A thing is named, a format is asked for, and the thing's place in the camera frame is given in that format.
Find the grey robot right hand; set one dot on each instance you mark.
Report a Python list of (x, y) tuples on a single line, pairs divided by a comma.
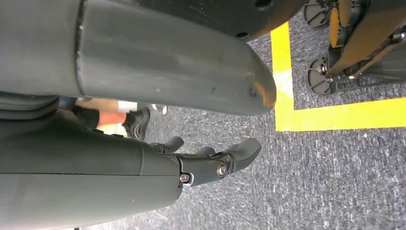
[(95, 190)]

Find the person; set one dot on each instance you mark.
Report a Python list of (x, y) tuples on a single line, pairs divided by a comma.
[(111, 118)]

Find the yellow floor tape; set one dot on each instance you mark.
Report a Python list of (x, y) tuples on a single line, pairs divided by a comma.
[(282, 95)]

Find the black robot body shell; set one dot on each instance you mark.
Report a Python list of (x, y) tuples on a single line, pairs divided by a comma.
[(215, 14)]

